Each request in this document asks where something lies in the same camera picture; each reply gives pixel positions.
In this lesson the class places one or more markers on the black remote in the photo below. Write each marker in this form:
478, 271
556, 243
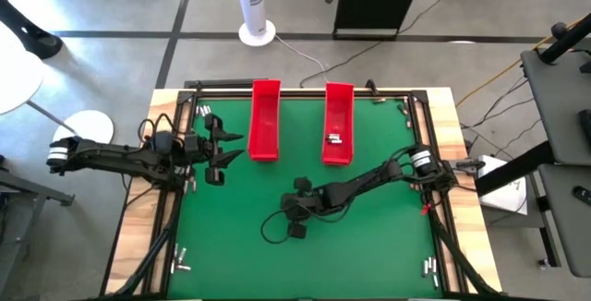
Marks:
582, 195

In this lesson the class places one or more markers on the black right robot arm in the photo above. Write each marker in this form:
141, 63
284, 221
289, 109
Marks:
369, 178

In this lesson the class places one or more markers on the grey standing desk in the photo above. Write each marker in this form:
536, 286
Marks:
563, 107

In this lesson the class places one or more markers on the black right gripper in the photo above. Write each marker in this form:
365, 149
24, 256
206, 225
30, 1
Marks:
305, 201

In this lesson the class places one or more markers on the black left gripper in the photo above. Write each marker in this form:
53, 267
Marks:
201, 148

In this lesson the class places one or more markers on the green table mat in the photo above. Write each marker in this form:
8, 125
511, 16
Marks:
369, 255

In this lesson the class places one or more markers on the white cardboard box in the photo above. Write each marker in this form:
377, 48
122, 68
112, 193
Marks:
508, 201

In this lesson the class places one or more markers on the black partition panel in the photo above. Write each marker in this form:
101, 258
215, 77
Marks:
378, 1

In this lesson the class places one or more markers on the black monitor pole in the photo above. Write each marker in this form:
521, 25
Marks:
565, 38

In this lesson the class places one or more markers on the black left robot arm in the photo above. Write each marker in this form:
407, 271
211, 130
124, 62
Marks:
115, 158

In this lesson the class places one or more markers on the white round pedestal table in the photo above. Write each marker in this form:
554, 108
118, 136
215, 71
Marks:
18, 79

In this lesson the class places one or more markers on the black aluminium table frame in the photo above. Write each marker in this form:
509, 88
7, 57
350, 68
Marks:
300, 94

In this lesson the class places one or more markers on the grey metal table leg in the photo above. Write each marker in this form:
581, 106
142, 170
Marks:
27, 185

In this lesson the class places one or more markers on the black curved stand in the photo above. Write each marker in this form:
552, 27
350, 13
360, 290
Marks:
32, 33

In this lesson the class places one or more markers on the red plastic bin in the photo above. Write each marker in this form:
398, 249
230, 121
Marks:
338, 111
264, 121

